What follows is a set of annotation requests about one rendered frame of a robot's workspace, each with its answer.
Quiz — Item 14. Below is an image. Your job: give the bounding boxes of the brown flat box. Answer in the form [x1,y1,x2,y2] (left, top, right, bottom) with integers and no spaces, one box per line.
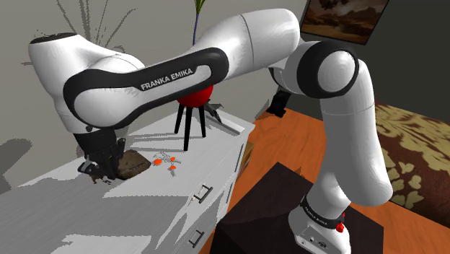
[89,149,153,185]

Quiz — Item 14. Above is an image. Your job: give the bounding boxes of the keys with orange caps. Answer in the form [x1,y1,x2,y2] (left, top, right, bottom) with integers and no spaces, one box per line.
[152,151,182,178]

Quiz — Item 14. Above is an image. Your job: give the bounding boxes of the white chest of drawers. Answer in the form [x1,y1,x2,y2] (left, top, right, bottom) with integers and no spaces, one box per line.
[0,108,256,254]

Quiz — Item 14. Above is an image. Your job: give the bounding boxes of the red vase on black legs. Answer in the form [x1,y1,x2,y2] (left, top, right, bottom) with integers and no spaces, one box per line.
[174,0,216,152]

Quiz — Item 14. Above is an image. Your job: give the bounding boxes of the dark grey pliers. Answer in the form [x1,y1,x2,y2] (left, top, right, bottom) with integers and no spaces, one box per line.
[205,100,225,124]

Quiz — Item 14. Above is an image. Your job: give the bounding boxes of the dark robot stand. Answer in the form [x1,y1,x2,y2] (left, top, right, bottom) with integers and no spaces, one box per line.
[209,162,385,254]

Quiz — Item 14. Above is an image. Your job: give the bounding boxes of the brown landscape wall picture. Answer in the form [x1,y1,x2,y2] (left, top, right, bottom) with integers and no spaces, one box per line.
[300,0,389,46]

